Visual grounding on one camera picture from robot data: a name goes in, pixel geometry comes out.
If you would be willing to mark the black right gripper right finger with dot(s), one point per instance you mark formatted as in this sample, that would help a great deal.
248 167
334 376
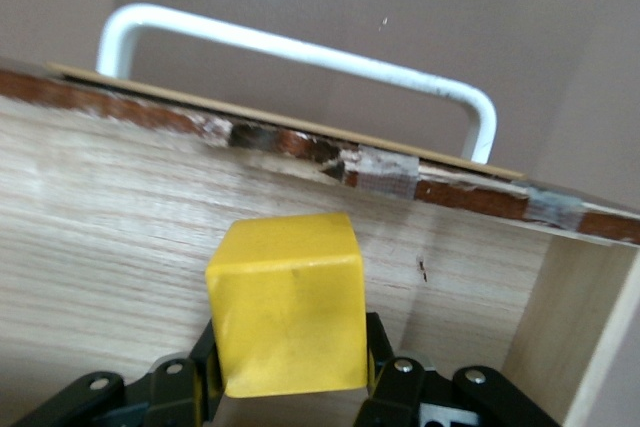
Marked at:
400 392

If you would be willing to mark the clear adhesive tape strip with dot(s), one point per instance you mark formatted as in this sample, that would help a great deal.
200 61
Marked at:
387 172
552 208

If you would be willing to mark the light wood drawer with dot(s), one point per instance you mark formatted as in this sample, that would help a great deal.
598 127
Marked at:
100 222

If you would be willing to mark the yellow cube block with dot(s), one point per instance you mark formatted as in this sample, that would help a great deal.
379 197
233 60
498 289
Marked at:
290 307

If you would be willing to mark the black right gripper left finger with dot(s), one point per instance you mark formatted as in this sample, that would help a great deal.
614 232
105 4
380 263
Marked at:
165 397

